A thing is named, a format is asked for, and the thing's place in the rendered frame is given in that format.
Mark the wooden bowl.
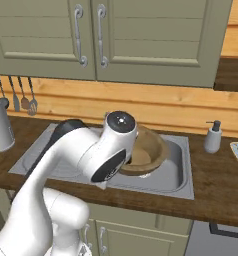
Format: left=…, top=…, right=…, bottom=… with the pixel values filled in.
left=118, top=124, right=171, bottom=177

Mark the steel sink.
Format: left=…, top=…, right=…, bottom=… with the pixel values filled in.
left=8, top=122, right=195, bottom=201

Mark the olive panel under sink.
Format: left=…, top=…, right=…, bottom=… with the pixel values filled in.
left=86, top=202, right=194, bottom=236

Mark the olive upper cupboard door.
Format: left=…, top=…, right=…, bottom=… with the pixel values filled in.
left=90, top=0, right=234, bottom=89
left=0, top=0, right=97, bottom=81

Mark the olive cupboard door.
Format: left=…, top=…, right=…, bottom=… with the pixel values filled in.
left=79, top=217, right=97, bottom=256
left=90, top=0, right=234, bottom=89
left=94, top=219, right=189, bottom=256
left=0, top=0, right=97, bottom=81

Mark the olive lower cupboard door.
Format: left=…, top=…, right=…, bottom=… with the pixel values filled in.
left=79, top=217, right=97, bottom=256
left=94, top=219, right=189, bottom=256

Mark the hanging slotted grey turner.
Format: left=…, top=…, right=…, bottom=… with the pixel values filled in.
left=26, top=76, right=39, bottom=117

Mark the grey soap dispenser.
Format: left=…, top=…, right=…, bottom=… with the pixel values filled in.
left=203, top=119, right=223, bottom=155

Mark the hanging brown spoon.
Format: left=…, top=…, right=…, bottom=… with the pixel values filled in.
left=17, top=76, right=31, bottom=111

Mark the hanging grey spatula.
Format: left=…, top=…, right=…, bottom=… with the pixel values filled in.
left=7, top=76, right=21, bottom=113

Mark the hanging dark ladle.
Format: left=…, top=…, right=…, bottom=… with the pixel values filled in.
left=0, top=76, right=11, bottom=110

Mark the grey dishwasher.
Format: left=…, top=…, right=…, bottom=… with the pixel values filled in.
left=184, top=219, right=238, bottom=256

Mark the curved silver cupboard handle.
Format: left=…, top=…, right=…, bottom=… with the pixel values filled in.
left=73, top=3, right=89, bottom=68
left=96, top=3, right=110, bottom=69

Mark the small silver cupboard handle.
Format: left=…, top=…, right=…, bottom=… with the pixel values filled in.
left=97, top=226, right=108, bottom=256
left=83, top=223, right=92, bottom=251

